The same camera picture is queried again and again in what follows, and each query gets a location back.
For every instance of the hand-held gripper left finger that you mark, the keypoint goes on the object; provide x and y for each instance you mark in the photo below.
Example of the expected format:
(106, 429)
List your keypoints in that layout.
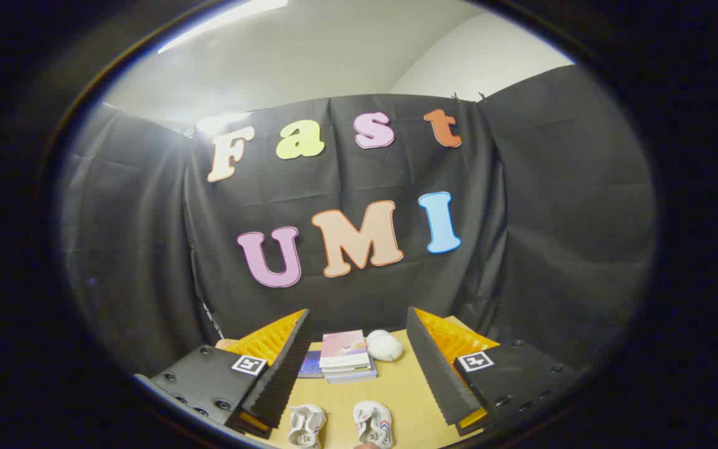
(209, 380)

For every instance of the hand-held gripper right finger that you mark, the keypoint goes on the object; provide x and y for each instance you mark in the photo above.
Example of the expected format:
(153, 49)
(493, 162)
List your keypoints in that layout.
(521, 374)

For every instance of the white canvas shoe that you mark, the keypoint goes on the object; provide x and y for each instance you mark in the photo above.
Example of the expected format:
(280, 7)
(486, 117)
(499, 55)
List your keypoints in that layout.
(306, 427)
(373, 424)

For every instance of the orange ball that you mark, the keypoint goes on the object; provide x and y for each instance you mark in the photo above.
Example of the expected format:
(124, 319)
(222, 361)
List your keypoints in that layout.
(227, 343)

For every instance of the blue cover book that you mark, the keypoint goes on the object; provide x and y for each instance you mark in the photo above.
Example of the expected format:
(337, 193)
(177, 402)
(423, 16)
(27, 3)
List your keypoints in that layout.
(311, 365)

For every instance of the white plush ball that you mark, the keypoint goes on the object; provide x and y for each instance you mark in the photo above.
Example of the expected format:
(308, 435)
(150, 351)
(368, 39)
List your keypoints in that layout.
(385, 347)

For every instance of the thin yellow-edged book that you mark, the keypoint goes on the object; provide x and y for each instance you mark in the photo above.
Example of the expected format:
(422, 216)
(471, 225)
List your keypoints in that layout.
(349, 372)

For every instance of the grey book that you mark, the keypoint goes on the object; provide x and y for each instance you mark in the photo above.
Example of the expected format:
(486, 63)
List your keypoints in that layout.
(353, 378)

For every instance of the black backdrop cloth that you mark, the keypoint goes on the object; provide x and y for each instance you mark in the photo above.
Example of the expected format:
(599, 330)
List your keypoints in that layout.
(521, 218)

